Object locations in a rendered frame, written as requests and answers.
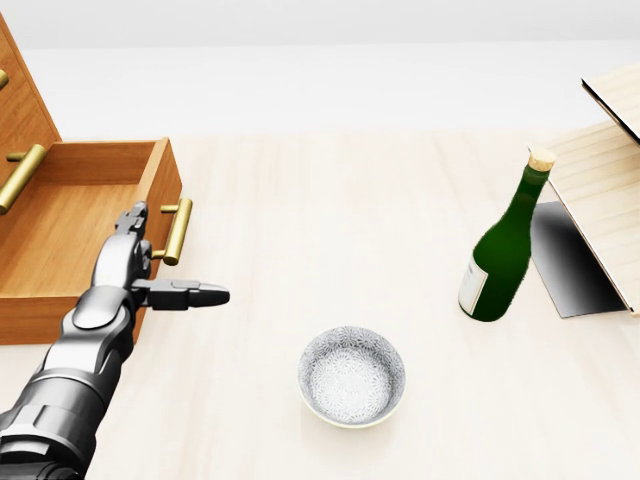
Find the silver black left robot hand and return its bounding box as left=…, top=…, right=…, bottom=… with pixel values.
left=59, top=200, right=231, bottom=359

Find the open wooden drawer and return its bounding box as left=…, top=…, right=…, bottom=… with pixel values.
left=0, top=138, right=184, bottom=346

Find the wooden cabinet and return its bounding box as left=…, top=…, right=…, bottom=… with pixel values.
left=0, top=12, right=63, bottom=221

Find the patterned grey white bowl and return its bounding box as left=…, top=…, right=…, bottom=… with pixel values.
left=297, top=325, right=407, bottom=430

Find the green corked glass bottle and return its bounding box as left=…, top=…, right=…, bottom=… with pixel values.
left=456, top=149, right=558, bottom=324

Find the pale wooden slat stand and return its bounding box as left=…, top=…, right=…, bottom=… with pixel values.
left=527, top=63, right=640, bottom=319

